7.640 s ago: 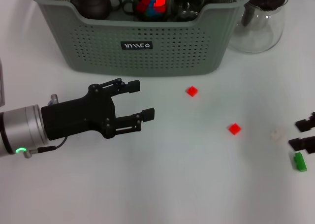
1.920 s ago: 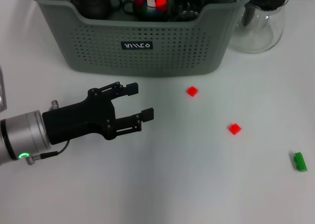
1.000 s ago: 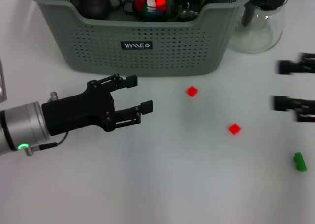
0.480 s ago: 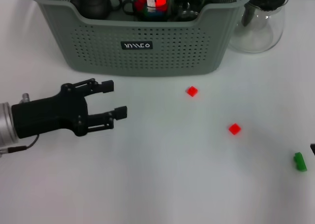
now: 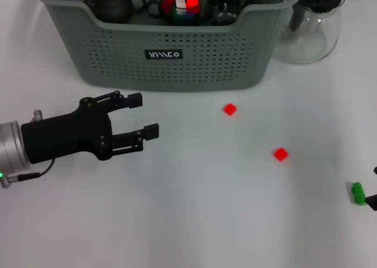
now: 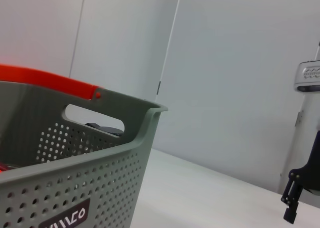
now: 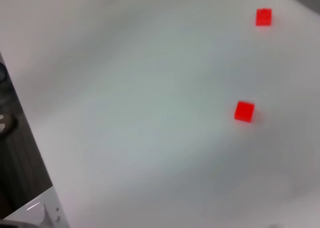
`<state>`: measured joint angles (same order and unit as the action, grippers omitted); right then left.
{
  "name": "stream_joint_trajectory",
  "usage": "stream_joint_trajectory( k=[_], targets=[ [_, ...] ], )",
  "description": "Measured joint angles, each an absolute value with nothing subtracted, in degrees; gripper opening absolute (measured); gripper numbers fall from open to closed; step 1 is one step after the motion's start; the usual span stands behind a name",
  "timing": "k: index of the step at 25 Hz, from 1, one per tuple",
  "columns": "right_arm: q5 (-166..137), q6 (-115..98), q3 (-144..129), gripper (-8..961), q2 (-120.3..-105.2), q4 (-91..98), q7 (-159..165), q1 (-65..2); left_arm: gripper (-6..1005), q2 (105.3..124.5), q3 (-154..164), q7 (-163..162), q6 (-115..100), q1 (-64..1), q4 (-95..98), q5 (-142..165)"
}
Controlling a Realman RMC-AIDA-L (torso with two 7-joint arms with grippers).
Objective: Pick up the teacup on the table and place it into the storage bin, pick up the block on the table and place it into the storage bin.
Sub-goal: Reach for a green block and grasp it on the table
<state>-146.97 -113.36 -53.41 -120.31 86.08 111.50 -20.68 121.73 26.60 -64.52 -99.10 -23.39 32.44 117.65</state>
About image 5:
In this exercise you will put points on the green notched toy brick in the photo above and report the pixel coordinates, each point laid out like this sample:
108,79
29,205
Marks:
358,193

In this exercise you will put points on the dark clay teapot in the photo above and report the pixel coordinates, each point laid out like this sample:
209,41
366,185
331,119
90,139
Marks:
113,6

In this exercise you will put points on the white notched toy brick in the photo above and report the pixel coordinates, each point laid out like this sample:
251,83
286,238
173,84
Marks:
180,1

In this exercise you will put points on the grey-green perforated storage bin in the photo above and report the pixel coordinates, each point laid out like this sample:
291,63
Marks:
206,67

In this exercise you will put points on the glass teacup black holder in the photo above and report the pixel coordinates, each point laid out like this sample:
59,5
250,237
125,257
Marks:
225,0
226,20
153,9

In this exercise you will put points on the dark red long brick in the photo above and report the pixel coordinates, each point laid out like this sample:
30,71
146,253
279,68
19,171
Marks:
168,1

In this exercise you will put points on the red sloped toy brick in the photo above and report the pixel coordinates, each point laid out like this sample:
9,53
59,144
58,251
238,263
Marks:
193,0

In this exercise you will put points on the round glass pitcher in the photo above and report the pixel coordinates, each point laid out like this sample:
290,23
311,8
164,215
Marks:
309,41

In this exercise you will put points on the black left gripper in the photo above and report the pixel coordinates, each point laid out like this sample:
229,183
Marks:
59,138

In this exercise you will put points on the small red square brick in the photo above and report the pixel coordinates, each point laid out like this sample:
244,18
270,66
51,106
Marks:
230,109
281,154

